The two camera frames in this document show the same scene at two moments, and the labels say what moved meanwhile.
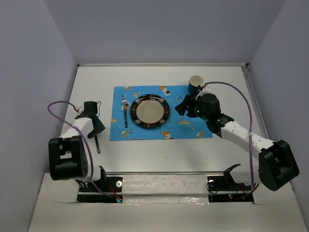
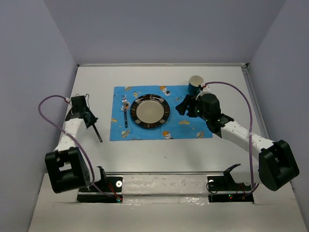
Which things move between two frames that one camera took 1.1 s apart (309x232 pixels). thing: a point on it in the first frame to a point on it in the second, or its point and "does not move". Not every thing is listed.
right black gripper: [181, 107] does not move
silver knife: [97, 144] to [98, 133]
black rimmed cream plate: [149, 111] does not move
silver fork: [124, 100] does not move
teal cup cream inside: [194, 81] does not move
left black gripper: [99, 128] to [93, 119]
